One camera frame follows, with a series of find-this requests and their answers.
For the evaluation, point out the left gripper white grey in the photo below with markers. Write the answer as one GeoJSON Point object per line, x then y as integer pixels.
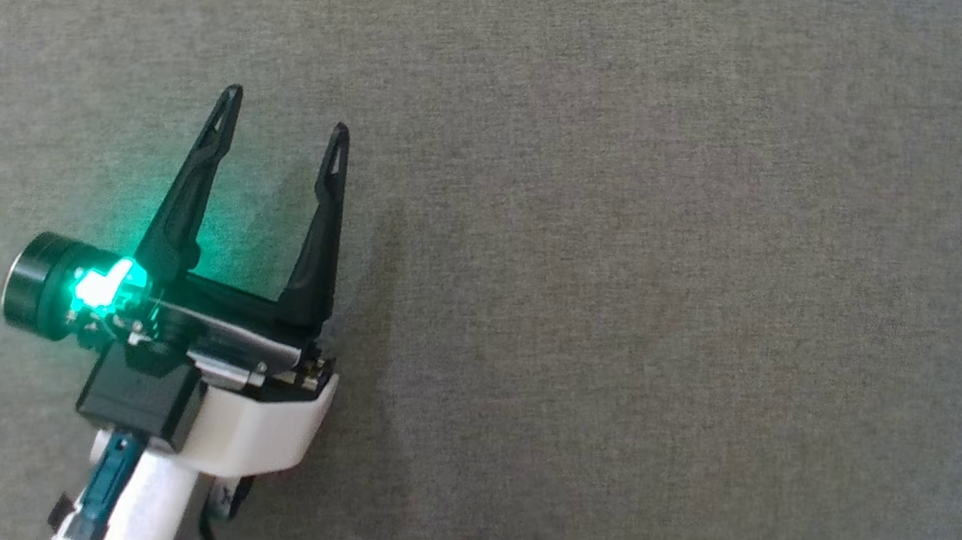
{"type": "Point", "coordinates": [252, 426]}

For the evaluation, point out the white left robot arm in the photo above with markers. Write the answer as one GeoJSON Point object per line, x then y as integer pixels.
{"type": "Point", "coordinates": [151, 506]}

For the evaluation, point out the large grey sofa seat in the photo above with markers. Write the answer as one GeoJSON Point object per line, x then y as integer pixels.
{"type": "Point", "coordinates": [630, 282]}

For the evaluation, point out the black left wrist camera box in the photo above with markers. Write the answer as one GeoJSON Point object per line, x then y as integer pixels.
{"type": "Point", "coordinates": [138, 396]}

